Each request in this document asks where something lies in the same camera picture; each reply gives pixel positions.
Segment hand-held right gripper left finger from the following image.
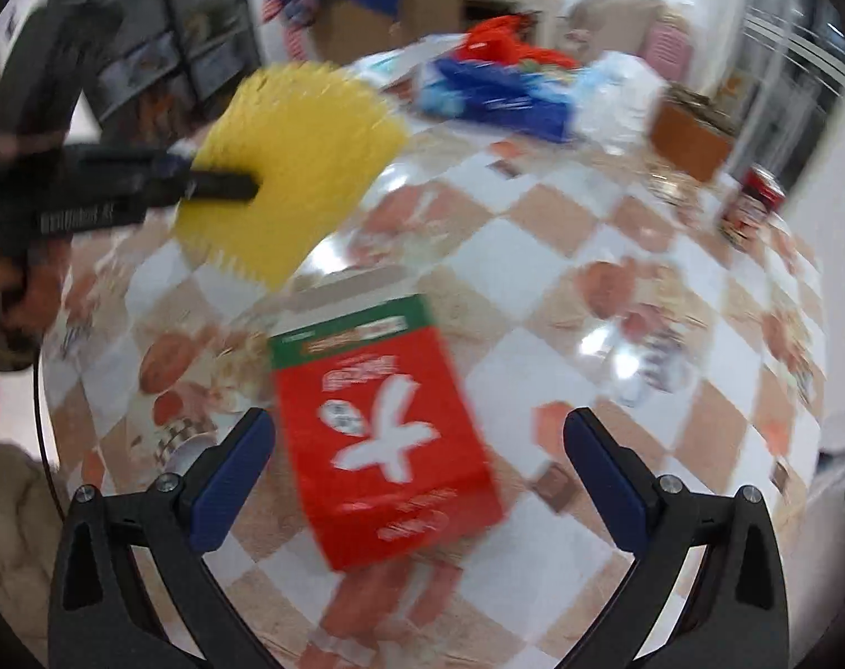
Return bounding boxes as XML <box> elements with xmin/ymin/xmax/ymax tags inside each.
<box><xmin>47</xmin><ymin>408</ymin><xmax>277</xmax><ymax>669</ymax></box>

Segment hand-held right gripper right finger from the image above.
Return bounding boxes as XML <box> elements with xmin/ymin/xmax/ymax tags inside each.
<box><xmin>563</xmin><ymin>408</ymin><xmax>790</xmax><ymax>669</ymax></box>

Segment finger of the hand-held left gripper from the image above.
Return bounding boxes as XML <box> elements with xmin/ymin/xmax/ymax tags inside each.
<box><xmin>143</xmin><ymin>143</ymin><xmax>260</xmax><ymax>209</ymax></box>

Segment yellow foam fruit net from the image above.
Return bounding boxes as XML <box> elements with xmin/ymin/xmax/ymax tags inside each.
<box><xmin>172</xmin><ymin>61</ymin><xmax>411</xmax><ymax>292</ymax></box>

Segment red and green carton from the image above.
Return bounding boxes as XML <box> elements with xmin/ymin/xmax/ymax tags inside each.
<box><xmin>268</xmin><ymin>294</ymin><xmax>505</xmax><ymax>574</ymax></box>

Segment person's left hand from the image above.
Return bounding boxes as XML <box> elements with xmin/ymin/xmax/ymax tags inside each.
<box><xmin>0</xmin><ymin>240</ymin><xmax>71</xmax><ymax>372</ymax></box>

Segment dark storage shelf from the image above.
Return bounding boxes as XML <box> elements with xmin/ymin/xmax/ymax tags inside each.
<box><xmin>91</xmin><ymin>0</ymin><xmax>264</xmax><ymax>123</ymax></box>

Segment red checked cloth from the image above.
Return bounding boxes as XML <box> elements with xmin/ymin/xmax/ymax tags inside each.
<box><xmin>262</xmin><ymin>0</ymin><xmax>315</xmax><ymax>60</ymax></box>

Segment checkered floral tablecloth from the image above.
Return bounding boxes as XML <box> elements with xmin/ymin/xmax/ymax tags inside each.
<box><xmin>42</xmin><ymin>35</ymin><xmax>832</xmax><ymax>669</ymax></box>

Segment tan dining chair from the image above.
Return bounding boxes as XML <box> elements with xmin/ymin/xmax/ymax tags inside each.
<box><xmin>311</xmin><ymin>0</ymin><xmax>460</xmax><ymax>65</ymax></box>

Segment blue snack packet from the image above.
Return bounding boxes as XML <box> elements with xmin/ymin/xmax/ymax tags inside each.
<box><xmin>421</xmin><ymin>56</ymin><xmax>578</xmax><ymax>145</ymax></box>

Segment red can with cartoon face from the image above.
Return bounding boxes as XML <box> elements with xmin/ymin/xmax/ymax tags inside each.
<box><xmin>717</xmin><ymin>163</ymin><xmax>790</xmax><ymax>246</ymax></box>

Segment orange plastic bag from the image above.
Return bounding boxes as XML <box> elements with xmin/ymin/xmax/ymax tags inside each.
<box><xmin>456</xmin><ymin>14</ymin><xmax>581</xmax><ymax>72</ymax></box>

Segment brown cup with lid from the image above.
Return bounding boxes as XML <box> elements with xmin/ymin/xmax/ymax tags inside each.
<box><xmin>651</xmin><ymin>99</ymin><xmax>735</xmax><ymax>183</ymax></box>

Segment clear crumpled plastic bag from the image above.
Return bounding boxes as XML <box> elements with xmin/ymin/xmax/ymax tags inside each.
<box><xmin>574</xmin><ymin>51</ymin><xmax>669</xmax><ymax>156</ymax></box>

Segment beige upholstered chair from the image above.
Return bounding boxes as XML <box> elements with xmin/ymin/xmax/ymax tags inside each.
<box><xmin>567</xmin><ymin>0</ymin><xmax>683</xmax><ymax>65</ymax></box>

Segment glass sliding door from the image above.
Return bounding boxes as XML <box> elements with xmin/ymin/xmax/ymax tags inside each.
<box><xmin>732</xmin><ymin>0</ymin><xmax>845</xmax><ymax>189</ymax></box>

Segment black cable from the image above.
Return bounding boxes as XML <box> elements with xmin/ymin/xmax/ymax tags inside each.
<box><xmin>33</xmin><ymin>345</ymin><xmax>64</xmax><ymax>478</ymax></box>

